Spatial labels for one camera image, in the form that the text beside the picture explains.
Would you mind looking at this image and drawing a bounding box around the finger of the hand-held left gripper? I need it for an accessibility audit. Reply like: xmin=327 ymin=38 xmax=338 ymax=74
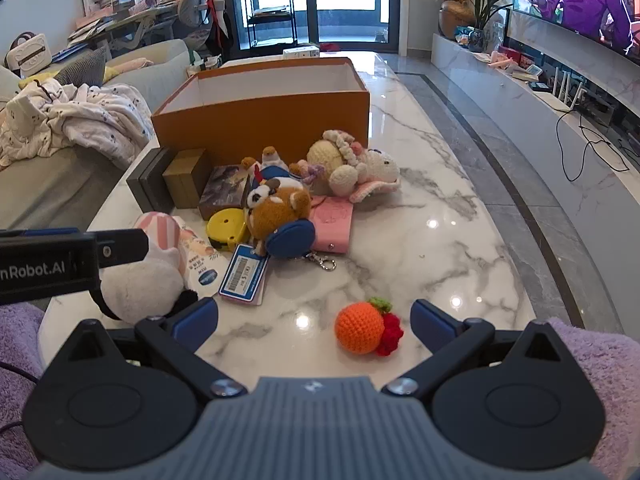
xmin=95 ymin=228 xmax=151 ymax=269

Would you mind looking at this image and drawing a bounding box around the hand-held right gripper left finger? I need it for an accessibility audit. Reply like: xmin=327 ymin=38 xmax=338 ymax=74
xmin=50 ymin=299 xmax=248 ymax=401

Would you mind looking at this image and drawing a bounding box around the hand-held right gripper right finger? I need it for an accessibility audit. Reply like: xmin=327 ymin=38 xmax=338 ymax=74
xmin=382 ymin=299 xmax=581 ymax=401

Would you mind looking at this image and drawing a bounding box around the white plush with pink stripes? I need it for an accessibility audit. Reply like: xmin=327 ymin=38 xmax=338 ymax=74
xmin=95 ymin=211 xmax=201 ymax=324

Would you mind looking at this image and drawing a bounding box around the wet wipes packet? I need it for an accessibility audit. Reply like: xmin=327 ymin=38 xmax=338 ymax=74
xmin=176 ymin=215 xmax=227 ymax=289

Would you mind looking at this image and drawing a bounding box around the blue and white tag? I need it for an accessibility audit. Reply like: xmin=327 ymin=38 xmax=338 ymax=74
xmin=218 ymin=243 xmax=272 ymax=306

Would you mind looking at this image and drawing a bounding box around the orange crochet fruit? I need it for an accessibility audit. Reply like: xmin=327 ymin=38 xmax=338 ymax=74
xmin=334 ymin=297 xmax=405 ymax=358

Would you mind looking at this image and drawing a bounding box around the black box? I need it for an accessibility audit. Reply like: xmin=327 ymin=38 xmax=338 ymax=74
xmin=126 ymin=147 xmax=176 ymax=212

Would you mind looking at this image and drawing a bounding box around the olive gold box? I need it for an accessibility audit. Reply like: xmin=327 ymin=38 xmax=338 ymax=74
xmin=162 ymin=149 xmax=213 ymax=209

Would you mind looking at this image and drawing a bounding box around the yellow round tape measure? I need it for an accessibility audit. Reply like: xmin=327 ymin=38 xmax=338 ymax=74
xmin=206 ymin=208 xmax=249 ymax=252

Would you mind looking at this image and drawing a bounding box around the dark printed box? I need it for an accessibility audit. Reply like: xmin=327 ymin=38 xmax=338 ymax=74
xmin=198 ymin=165 xmax=252 ymax=221

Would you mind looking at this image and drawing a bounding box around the brown and white plush keychain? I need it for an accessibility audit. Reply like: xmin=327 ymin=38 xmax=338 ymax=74
xmin=244 ymin=177 xmax=337 ymax=272

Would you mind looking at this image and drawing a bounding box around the pink wallet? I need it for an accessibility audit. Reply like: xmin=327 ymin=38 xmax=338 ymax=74
xmin=306 ymin=195 xmax=356 ymax=252

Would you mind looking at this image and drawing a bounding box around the small bird plush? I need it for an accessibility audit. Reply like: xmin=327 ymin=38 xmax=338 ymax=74
xmin=242 ymin=146 xmax=292 ymax=182

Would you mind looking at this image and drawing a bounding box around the cream crochet doll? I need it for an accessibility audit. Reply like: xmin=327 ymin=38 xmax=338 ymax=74
xmin=290 ymin=130 xmax=402 ymax=205

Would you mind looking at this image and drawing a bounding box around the orange cardboard box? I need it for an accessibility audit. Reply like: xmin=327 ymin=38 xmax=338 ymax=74
xmin=151 ymin=57 xmax=371 ymax=167

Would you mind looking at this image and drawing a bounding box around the grey sofa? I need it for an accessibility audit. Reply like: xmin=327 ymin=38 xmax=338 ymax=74
xmin=0 ymin=39 xmax=192 ymax=233

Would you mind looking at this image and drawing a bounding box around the white printed blanket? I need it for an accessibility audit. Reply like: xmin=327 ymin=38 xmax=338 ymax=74
xmin=0 ymin=77 xmax=154 ymax=169

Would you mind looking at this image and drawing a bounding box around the pink pillow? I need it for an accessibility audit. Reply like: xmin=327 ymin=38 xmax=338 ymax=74
xmin=106 ymin=57 xmax=154 ymax=73

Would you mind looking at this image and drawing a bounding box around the grey checked pillow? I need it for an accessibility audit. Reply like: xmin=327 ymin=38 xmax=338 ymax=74
xmin=52 ymin=46 xmax=109 ymax=87

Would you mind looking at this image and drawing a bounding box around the cluttered side table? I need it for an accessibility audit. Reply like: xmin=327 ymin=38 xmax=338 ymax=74
xmin=186 ymin=51 xmax=222 ymax=79

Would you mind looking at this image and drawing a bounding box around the white handbag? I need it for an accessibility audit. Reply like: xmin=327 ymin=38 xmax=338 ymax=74
xmin=4 ymin=33 xmax=54 ymax=74

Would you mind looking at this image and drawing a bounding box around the white marble television console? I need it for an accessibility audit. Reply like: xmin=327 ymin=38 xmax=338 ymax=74
xmin=431 ymin=32 xmax=640 ymax=306

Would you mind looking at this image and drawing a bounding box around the cluttered desk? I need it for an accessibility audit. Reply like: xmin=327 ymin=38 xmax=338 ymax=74
xmin=67 ymin=0 xmax=201 ymax=56

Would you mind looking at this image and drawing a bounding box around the black and red jacket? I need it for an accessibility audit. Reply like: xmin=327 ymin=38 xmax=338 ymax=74
xmin=206 ymin=0 xmax=234 ymax=57

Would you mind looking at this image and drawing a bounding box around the grey office chair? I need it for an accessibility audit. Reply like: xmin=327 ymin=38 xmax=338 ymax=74
xmin=175 ymin=0 xmax=215 ymax=52

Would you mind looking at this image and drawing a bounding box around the white router with antennas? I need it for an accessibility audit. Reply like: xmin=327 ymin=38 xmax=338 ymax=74
xmin=546 ymin=70 xmax=589 ymax=112

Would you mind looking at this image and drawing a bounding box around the black shelving rack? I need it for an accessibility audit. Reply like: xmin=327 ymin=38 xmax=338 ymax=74
xmin=238 ymin=0 xmax=299 ymax=52

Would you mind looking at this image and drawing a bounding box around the brown round vase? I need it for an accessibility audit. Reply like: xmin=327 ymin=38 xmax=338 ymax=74
xmin=438 ymin=0 xmax=476 ymax=39

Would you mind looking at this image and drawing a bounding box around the green potted plant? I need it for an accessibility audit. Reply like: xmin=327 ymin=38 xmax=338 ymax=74
xmin=462 ymin=0 xmax=514 ymax=54

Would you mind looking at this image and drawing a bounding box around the black cable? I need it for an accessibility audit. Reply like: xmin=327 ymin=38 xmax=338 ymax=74
xmin=555 ymin=107 xmax=634 ymax=182

